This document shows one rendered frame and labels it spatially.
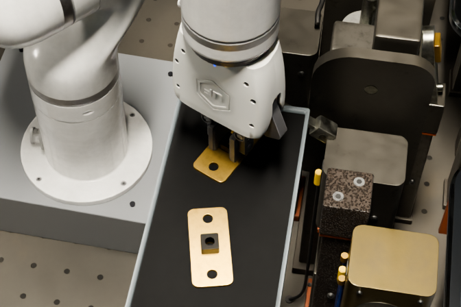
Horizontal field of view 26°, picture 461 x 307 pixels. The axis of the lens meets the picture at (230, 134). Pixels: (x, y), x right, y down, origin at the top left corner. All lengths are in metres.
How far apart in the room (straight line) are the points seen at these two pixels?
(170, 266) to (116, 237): 0.51
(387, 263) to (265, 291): 0.17
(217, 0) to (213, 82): 0.12
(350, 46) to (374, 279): 0.26
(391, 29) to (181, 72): 0.27
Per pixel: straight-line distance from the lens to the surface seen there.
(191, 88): 0.92
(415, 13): 1.11
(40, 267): 1.49
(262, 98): 0.87
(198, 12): 0.81
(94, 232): 1.45
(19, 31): 1.13
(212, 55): 0.84
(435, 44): 1.21
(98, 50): 1.23
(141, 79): 1.54
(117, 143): 1.39
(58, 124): 1.32
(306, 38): 1.21
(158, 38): 1.72
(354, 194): 1.06
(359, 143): 1.12
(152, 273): 0.94
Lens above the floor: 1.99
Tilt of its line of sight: 54 degrees down
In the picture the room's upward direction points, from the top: straight up
